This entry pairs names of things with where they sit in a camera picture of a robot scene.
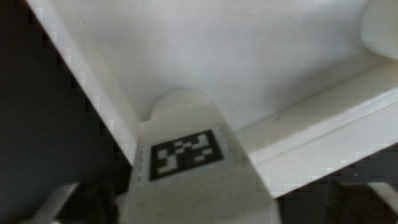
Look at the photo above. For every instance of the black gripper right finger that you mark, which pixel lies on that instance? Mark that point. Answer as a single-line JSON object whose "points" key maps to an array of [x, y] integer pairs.
{"points": [[363, 203]]}

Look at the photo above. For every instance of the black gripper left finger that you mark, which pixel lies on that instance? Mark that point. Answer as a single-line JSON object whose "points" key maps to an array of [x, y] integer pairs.
{"points": [[79, 205]]}

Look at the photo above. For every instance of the white table leg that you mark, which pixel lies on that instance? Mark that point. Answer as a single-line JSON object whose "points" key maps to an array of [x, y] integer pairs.
{"points": [[379, 27], [196, 185]]}

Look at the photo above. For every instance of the white square tabletop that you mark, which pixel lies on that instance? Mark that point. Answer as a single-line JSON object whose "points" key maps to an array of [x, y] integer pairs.
{"points": [[267, 53]]}

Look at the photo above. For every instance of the white U-shaped obstacle fence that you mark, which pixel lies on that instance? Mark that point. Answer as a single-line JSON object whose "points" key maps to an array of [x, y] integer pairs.
{"points": [[294, 167]]}

